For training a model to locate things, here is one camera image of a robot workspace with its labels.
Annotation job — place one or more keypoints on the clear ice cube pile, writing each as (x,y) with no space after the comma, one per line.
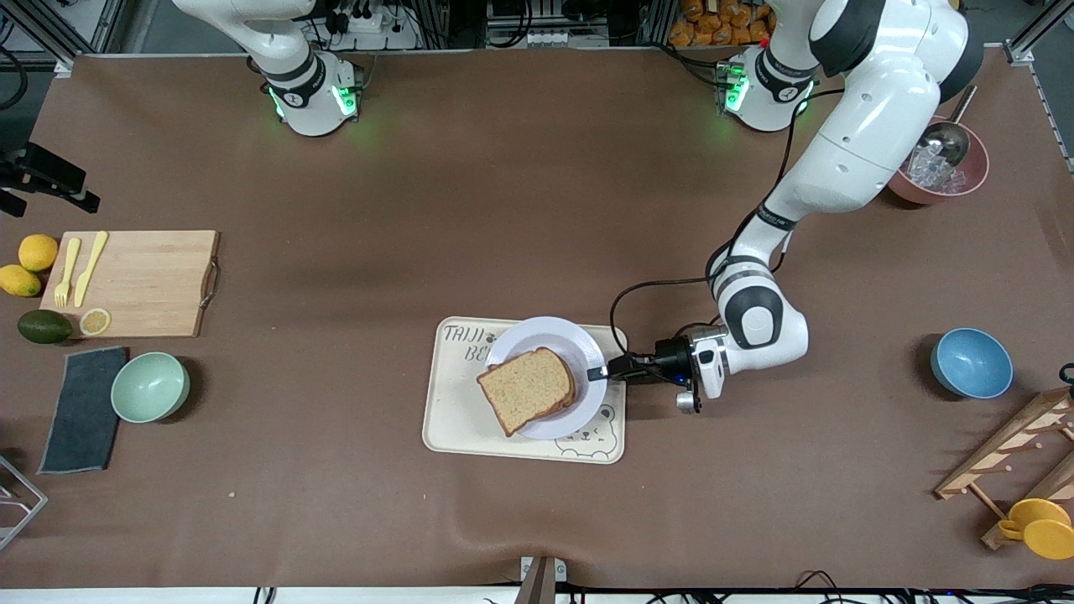
(927,172)

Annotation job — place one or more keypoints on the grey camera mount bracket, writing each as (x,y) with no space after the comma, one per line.
(537,579)

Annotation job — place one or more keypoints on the pink bowl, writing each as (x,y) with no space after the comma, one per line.
(973,180)

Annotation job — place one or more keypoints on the wooden cutting board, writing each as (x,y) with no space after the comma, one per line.
(151,281)

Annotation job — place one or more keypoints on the metal scoop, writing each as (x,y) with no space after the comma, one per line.
(948,143)

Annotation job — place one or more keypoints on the dark grey cloth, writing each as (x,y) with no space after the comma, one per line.
(82,411)

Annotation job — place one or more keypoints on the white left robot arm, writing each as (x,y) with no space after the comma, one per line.
(873,134)

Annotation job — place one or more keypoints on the yellow plastic fork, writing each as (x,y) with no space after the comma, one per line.
(65,273)

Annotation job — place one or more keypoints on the yellow plastic knife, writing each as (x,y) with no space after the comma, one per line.
(88,273)

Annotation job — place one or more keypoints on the brown bread slice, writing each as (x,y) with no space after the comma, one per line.
(524,390)
(576,393)

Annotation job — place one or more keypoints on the white round plate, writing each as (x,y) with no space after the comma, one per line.
(537,335)

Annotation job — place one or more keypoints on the mint green bowl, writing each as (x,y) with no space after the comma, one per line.
(149,387)

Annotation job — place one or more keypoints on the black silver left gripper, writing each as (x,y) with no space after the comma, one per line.
(669,359)

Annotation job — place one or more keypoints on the wooden rack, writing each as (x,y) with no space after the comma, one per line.
(1007,449)

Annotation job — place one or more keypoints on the orange packet pile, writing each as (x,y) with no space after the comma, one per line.
(713,25)

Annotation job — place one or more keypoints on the green avocado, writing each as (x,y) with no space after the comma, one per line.
(44,327)

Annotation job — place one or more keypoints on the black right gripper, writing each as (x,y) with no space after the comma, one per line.
(12,167)

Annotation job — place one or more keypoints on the cream tray with bear print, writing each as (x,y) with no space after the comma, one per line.
(457,419)

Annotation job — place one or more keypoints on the yellow lemon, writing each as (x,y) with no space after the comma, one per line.
(18,281)
(38,252)

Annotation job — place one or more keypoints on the blue bowl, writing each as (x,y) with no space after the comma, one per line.
(973,362)

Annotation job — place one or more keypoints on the white power strip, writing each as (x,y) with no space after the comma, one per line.
(377,29)

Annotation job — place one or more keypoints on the yellow cup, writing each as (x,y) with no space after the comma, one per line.
(1045,533)

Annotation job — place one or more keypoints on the lemon slice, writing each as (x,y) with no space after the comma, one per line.
(94,322)

